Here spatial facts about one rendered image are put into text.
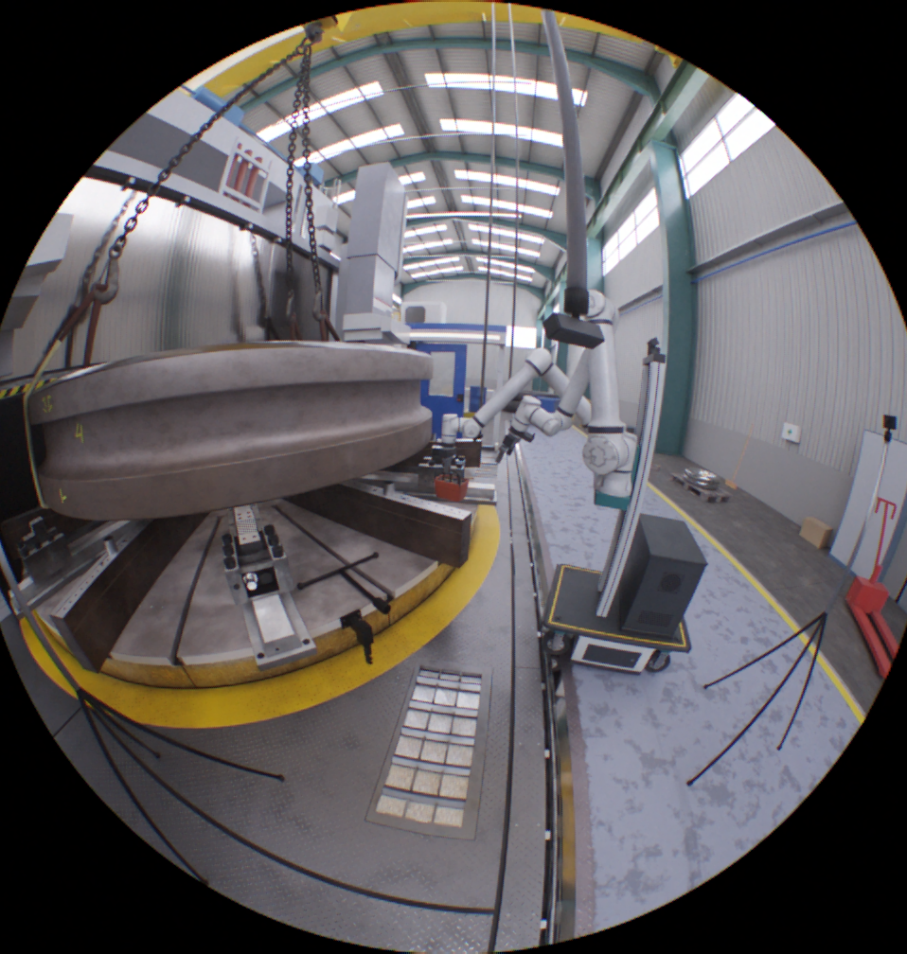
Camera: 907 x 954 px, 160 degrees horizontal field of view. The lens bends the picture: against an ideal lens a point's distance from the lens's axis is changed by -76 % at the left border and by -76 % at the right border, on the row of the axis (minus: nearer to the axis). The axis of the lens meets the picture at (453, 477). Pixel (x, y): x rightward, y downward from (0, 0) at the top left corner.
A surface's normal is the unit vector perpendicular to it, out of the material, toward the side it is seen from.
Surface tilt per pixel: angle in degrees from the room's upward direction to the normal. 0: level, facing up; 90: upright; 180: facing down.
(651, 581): 90
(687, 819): 0
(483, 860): 0
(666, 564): 90
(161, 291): 90
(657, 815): 0
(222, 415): 90
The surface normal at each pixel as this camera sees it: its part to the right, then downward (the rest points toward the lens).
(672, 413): -0.14, 0.30
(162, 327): 0.99, 0.09
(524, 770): 0.05, -0.95
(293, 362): 0.73, 0.25
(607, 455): -0.65, 0.29
